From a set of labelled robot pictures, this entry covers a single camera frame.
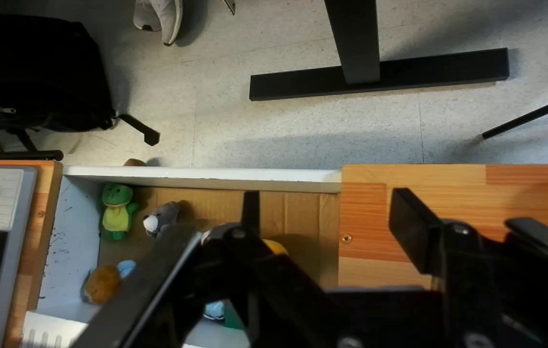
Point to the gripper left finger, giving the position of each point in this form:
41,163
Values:
254,270

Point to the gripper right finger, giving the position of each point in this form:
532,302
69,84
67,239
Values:
472,270

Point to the yellow toy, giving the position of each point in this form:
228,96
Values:
276,247

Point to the pale blue toy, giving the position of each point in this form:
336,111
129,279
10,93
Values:
214,310

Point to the wooden toy kitchen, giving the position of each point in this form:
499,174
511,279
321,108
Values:
448,188

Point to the grey plush toy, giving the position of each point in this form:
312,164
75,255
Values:
163,217

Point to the light blue plush toy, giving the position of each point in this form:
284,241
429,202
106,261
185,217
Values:
127,268

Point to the green frog plush toy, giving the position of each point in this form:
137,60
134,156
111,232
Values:
117,212

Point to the brown plush toy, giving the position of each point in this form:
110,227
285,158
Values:
102,285

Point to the stand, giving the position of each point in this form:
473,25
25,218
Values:
530,116

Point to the black chair base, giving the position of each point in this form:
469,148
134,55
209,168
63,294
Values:
140,128

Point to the black table leg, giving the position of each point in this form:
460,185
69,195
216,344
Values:
361,72

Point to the white shoe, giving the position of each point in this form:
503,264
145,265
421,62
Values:
165,17

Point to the black backpack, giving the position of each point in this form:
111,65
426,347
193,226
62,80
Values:
27,72

